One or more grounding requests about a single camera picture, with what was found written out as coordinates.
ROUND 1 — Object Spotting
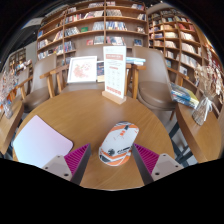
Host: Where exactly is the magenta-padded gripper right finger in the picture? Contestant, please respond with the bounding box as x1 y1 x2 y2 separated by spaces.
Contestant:
131 143 184 186

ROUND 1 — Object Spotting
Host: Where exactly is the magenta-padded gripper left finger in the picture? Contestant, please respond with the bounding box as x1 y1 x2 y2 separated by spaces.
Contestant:
42 143 92 186

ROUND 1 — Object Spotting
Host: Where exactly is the white orange patterned computer mouse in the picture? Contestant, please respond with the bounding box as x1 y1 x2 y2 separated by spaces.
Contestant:
98 121 140 167

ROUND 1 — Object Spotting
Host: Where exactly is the pale blue pink mouse pad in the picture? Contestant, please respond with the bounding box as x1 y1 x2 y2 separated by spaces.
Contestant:
12 114 74 169

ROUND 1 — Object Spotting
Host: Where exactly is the round wooden side table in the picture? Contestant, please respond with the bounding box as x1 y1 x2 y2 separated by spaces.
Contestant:
175 103 224 164
0 99 25 158

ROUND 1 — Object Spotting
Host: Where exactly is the brown padded wooden armchair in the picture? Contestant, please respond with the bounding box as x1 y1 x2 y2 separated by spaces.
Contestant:
54 44 139 100
16 53 59 114
131 45 188 121

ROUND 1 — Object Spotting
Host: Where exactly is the glass vase with dried flowers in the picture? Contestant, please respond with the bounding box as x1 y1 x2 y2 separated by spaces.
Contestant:
191 46 224 127
0 69 19 120

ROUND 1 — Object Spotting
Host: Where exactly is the blue yellow book stack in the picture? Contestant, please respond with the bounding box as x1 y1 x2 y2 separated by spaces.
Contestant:
169 82 200 110

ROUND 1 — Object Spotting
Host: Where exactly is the white framed floral picture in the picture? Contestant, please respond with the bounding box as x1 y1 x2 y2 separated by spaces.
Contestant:
66 55 98 84

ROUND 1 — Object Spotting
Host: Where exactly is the dark cover book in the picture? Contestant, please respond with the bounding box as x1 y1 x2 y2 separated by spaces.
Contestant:
96 60 106 83

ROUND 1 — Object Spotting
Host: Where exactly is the white orange sign wooden base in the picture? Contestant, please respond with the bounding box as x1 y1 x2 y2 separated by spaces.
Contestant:
101 45 128 106

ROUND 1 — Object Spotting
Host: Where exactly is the distant wooden bookshelf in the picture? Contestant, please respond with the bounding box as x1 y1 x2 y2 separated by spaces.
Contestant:
8 48 28 73

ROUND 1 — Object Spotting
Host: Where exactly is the curved wooden bookshelf with books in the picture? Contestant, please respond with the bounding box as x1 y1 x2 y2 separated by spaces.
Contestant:
147 9 224 111

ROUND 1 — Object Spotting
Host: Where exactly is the wide wooden bookshelf with books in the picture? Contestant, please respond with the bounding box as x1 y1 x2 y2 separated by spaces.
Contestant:
35 0 149 63

